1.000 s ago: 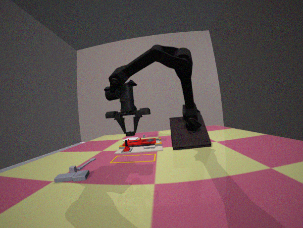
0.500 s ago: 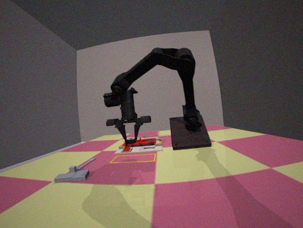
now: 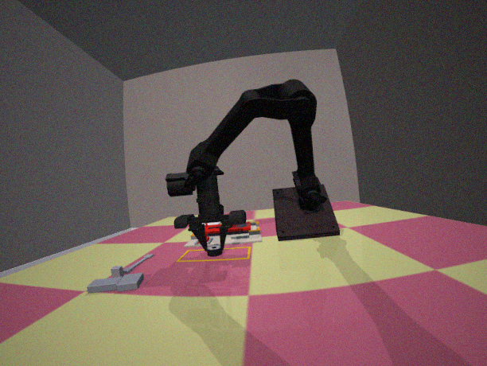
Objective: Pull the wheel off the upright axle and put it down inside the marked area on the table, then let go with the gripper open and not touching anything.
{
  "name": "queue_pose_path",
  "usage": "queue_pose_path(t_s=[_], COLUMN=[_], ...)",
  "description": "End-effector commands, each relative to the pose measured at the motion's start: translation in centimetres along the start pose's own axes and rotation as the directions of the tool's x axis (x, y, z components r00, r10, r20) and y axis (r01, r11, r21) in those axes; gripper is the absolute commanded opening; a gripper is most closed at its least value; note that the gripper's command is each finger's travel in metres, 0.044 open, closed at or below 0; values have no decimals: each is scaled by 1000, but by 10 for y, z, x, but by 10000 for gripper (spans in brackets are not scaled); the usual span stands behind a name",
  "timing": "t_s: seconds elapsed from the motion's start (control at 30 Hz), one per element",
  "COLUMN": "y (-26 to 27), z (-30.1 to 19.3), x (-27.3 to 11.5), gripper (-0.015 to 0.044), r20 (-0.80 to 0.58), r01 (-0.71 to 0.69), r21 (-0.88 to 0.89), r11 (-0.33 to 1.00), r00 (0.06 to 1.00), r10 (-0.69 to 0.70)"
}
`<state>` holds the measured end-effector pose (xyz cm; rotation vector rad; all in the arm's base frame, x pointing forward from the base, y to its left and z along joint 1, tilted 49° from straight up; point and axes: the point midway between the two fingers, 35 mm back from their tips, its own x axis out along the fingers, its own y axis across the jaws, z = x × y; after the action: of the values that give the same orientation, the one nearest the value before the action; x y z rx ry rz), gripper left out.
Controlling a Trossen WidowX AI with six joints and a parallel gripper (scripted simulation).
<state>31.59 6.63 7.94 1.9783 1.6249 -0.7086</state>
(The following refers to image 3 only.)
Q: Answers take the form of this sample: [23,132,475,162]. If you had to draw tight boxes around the black and white toy wheel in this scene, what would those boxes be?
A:
[206,245,223,257]

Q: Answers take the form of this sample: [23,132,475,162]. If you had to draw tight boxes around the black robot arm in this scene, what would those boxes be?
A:
[165,79,328,215]

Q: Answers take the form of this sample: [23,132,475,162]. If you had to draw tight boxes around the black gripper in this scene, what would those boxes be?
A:
[174,193,247,251]

